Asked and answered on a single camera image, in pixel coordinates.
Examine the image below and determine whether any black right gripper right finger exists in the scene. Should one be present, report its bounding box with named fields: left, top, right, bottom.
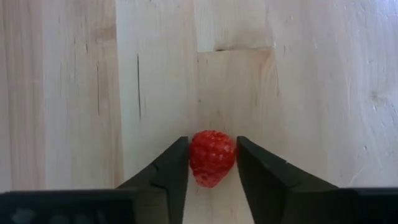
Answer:
left=236, top=136, right=340, bottom=224

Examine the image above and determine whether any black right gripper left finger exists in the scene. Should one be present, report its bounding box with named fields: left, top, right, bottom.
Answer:
left=116, top=136, right=190, bottom=224

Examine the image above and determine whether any red toy raspberry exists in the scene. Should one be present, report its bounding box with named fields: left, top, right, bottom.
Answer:
left=188, top=129, right=236, bottom=189

